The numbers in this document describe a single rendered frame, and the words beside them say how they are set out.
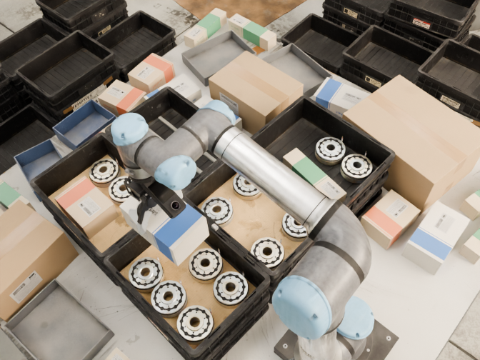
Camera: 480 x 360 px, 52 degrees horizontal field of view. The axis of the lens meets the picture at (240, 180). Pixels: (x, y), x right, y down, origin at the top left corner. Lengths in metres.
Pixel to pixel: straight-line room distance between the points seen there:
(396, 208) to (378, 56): 1.28
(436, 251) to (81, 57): 1.99
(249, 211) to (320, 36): 1.70
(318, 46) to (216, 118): 2.04
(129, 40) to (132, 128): 2.00
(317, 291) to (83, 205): 0.95
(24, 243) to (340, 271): 1.08
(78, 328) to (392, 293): 1.00
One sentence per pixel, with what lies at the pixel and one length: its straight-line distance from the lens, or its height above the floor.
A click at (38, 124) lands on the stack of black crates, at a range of 2.86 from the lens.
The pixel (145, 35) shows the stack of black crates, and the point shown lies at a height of 0.38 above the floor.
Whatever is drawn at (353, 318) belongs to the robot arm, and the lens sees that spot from 1.34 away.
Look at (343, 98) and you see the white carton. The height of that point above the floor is 0.79.
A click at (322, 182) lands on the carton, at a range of 1.63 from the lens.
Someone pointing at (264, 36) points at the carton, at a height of 0.76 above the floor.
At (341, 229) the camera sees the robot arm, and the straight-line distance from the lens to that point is 0.96.
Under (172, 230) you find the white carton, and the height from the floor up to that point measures 1.13.
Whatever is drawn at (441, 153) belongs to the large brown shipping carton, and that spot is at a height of 0.90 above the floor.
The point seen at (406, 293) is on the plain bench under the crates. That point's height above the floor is 0.70.
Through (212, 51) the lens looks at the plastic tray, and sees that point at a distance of 2.34.
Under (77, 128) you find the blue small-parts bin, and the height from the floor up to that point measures 0.70.
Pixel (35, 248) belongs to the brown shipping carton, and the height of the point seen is 0.86.
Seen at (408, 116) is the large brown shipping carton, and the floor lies 0.90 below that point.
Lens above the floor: 2.22
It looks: 55 degrees down
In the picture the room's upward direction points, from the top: 4 degrees counter-clockwise
